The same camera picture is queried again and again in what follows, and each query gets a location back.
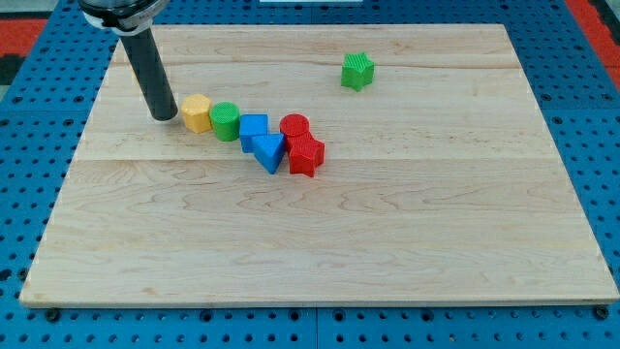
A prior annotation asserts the red cylinder block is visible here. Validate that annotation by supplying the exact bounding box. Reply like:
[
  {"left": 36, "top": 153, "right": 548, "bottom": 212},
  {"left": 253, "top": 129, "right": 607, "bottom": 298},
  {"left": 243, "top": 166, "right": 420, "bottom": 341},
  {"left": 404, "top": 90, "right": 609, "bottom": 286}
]
[{"left": 279, "top": 113, "right": 310, "bottom": 138}]

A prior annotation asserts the yellow hexagon block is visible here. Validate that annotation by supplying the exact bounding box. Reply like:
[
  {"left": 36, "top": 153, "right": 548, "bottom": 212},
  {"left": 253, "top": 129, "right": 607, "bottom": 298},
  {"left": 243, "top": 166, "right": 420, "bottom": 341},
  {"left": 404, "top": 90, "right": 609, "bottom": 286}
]
[{"left": 181, "top": 94, "right": 212, "bottom": 134}]

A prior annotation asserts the green cylinder block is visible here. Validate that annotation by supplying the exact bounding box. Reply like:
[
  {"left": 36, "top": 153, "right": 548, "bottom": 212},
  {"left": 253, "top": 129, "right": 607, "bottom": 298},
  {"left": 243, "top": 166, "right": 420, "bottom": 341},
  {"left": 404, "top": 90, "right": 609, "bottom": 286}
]
[{"left": 209, "top": 102, "right": 240, "bottom": 142}]

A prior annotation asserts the blue triangle block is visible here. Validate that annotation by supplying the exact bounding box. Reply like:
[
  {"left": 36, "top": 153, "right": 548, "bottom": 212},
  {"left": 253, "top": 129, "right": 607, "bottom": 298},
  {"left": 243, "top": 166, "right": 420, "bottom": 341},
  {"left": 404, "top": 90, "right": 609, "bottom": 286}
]
[{"left": 252, "top": 133, "right": 285, "bottom": 175}]

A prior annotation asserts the red star block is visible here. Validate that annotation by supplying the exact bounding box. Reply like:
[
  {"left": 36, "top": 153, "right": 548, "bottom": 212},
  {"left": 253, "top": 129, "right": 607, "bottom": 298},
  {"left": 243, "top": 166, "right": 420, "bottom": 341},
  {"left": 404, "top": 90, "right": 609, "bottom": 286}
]
[{"left": 287, "top": 133, "right": 326, "bottom": 177}]

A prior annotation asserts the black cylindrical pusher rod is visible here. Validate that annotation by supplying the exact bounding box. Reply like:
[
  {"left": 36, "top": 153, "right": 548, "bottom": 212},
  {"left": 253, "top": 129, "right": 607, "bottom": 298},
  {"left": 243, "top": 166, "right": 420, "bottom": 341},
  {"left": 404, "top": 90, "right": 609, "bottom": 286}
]
[{"left": 120, "top": 28, "right": 178, "bottom": 121}]

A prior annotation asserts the blue cube block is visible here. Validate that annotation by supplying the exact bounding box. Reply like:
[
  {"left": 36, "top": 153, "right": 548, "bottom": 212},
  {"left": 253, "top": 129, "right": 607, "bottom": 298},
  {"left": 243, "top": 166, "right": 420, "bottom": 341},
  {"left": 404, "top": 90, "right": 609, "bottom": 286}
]
[{"left": 239, "top": 113, "right": 268, "bottom": 153}]

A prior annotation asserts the light wooden board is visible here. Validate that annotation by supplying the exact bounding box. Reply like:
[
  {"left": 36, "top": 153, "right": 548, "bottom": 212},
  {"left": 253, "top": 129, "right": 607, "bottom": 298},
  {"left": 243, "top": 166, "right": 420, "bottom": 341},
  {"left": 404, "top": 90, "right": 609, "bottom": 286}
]
[{"left": 20, "top": 24, "right": 619, "bottom": 308}]

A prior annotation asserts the green star block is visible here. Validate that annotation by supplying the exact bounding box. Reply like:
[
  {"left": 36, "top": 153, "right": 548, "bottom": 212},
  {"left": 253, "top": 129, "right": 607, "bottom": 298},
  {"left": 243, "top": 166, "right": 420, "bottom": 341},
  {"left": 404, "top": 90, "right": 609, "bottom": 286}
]
[{"left": 341, "top": 52, "right": 375, "bottom": 92}]

